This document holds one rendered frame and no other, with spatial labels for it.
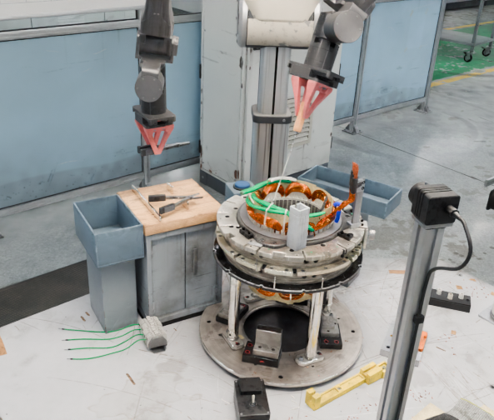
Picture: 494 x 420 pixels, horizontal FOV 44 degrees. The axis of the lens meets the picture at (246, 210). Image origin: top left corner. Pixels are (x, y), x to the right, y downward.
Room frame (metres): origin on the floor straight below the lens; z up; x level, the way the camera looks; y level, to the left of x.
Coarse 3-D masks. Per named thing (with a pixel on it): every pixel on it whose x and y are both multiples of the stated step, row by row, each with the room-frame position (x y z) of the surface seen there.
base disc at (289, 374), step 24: (216, 312) 1.21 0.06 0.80; (336, 312) 1.23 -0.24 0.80; (216, 336) 1.12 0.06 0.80; (360, 336) 1.15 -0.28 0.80; (216, 360) 1.04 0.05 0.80; (240, 360) 1.04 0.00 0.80; (288, 360) 1.05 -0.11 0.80; (336, 360) 1.06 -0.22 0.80; (288, 384) 0.98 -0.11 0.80; (312, 384) 0.98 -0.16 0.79
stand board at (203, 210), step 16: (128, 192) 1.31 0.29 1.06; (144, 192) 1.32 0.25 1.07; (160, 192) 1.32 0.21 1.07; (176, 192) 1.33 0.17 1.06; (192, 192) 1.33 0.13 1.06; (144, 208) 1.24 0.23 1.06; (176, 208) 1.24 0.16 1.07; (192, 208) 1.25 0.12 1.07; (208, 208) 1.25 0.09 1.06; (144, 224) 1.16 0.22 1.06; (160, 224) 1.17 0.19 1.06; (176, 224) 1.19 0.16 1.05; (192, 224) 1.21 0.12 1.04
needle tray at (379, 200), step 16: (304, 176) 1.48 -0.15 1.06; (320, 176) 1.54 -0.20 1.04; (336, 176) 1.51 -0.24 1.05; (336, 192) 1.40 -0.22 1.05; (368, 192) 1.46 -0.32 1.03; (384, 192) 1.44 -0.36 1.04; (400, 192) 1.40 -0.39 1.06; (352, 208) 1.37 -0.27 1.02; (368, 208) 1.35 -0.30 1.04; (384, 208) 1.33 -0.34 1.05
